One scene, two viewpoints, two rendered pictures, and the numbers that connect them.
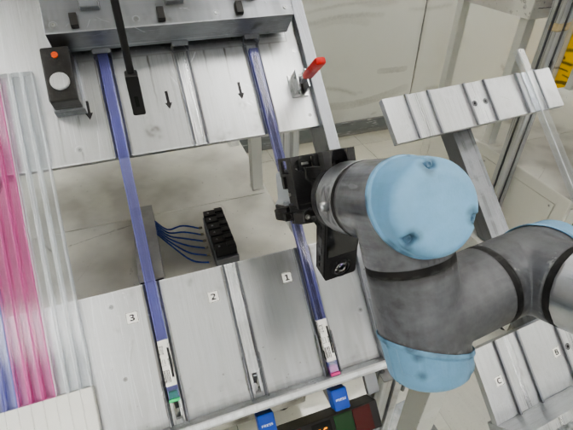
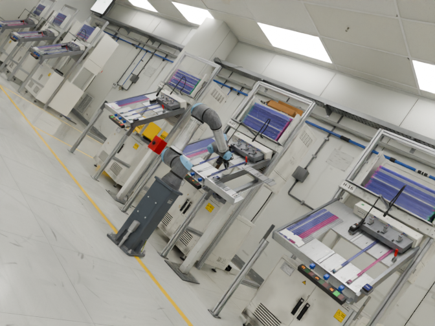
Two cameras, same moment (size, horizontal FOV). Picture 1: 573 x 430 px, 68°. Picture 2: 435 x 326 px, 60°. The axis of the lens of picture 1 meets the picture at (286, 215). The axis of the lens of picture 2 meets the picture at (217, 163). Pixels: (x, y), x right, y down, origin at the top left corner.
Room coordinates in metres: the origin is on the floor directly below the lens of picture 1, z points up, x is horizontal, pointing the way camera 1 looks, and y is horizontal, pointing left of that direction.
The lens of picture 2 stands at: (-1.15, -2.95, 0.82)
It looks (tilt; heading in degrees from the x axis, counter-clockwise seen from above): 1 degrees up; 62
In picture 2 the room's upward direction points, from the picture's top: 36 degrees clockwise
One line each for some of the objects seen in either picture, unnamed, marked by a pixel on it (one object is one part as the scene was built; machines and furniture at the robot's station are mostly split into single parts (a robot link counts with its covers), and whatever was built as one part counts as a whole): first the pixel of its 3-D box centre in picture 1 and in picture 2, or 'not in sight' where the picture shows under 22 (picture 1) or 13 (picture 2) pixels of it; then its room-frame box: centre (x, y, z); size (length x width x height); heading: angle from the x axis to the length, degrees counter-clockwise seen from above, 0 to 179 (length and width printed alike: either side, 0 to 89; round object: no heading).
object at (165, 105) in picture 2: not in sight; (141, 136); (0.20, 1.67, 0.66); 1.01 x 0.73 x 1.31; 20
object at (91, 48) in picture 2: not in sight; (73, 62); (-0.74, 4.80, 0.95); 1.36 x 0.82 x 1.90; 20
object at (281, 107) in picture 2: not in sight; (289, 110); (1.01, 0.49, 1.82); 0.68 x 0.30 x 0.20; 110
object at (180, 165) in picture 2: not in sight; (182, 165); (-0.01, -0.38, 0.72); 0.13 x 0.12 x 0.14; 116
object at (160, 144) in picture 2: not in sight; (140, 169); (0.18, 0.90, 0.39); 0.24 x 0.24 x 0.78; 20
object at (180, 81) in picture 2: not in sight; (165, 124); (0.39, 1.75, 0.95); 1.35 x 0.82 x 1.90; 20
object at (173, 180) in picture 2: not in sight; (173, 179); (-0.01, -0.38, 0.60); 0.15 x 0.15 x 0.10
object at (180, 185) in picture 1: (159, 298); (200, 223); (0.86, 0.38, 0.31); 0.70 x 0.65 x 0.62; 110
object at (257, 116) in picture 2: not in sight; (267, 123); (0.76, 0.28, 1.52); 0.51 x 0.13 x 0.27; 110
